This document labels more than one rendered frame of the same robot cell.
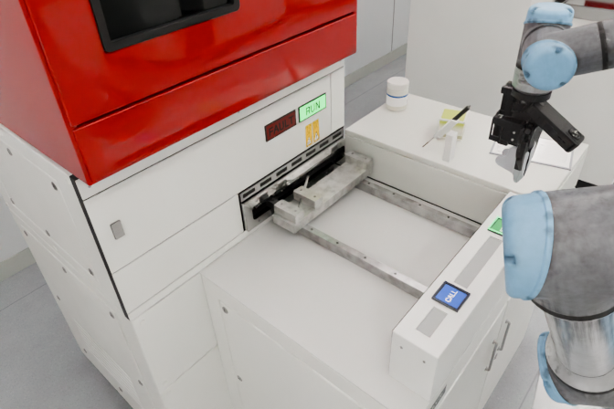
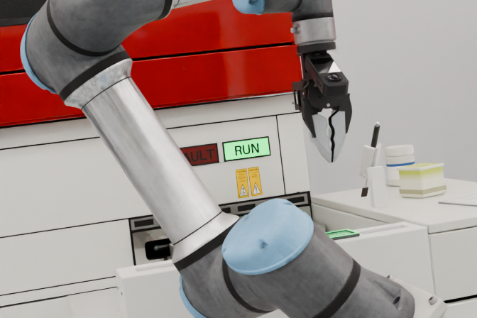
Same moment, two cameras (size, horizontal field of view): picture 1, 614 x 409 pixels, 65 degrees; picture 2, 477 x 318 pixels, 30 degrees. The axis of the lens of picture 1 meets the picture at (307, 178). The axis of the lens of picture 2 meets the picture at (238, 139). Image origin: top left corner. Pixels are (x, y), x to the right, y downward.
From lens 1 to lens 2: 1.39 m
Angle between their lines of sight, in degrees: 44
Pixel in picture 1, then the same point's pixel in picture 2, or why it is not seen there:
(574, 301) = (45, 67)
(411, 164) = (349, 221)
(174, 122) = (42, 100)
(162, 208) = (30, 194)
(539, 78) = (236, 1)
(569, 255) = (32, 23)
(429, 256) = not seen: hidden behind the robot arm
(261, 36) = (150, 43)
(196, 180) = (74, 180)
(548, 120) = (312, 67)
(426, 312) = (160, 264)
